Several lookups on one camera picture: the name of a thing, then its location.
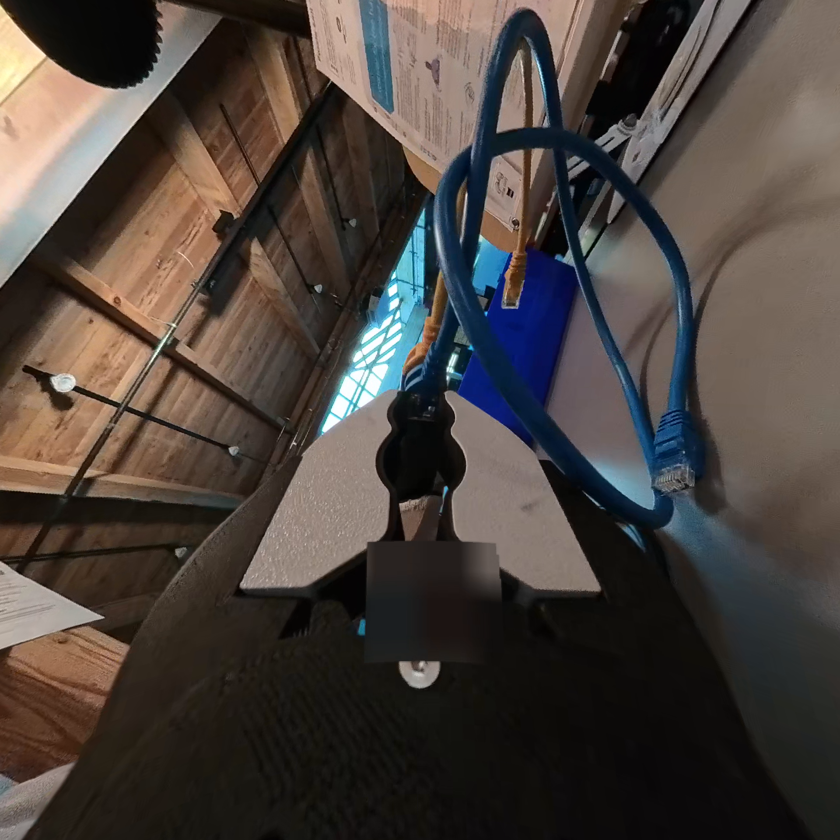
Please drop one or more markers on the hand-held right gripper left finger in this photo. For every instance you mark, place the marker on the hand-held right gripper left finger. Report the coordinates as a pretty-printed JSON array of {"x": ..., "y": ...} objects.
[{"x": 321, "y": 512}]

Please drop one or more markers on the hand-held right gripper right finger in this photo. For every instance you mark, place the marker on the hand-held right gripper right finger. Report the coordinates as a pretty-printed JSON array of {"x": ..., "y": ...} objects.
[{"x": 518, "y": 518}]

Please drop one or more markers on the black network adapter box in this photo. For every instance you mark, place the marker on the black network adapter box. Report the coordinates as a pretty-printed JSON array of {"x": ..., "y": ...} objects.
[{"x": 420, "y": 453}]

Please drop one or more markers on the blue plastic bin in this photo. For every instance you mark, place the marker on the blue plastic bin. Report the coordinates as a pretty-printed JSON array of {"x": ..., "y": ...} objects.
[{"x": 525, "y": 354}]

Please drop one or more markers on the grey desk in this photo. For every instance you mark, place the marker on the grey desk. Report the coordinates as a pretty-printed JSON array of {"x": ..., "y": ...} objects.
[{"x": 774, "y": 262}]

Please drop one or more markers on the white printed sheet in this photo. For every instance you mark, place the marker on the white printed sheet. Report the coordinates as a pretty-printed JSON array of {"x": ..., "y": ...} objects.
[{"x": 39, "y": 604}]

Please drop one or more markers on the small white card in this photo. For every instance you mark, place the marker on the small white card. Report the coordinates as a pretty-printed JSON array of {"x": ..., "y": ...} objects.
[{"x": 504, "y": 187}]

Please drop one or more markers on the pale grey cloth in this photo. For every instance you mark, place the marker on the pale grey cloth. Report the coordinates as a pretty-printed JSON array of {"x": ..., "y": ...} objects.
[{"x": 26, "y": 807}]

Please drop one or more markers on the beige document stand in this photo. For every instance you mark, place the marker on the beige document stand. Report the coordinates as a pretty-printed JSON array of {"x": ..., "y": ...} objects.
[{"x": 689, "y": 59}]

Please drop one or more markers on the black round object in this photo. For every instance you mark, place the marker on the black round object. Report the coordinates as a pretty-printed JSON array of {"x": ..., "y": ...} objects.
[{"x": 98, "y": 33}]

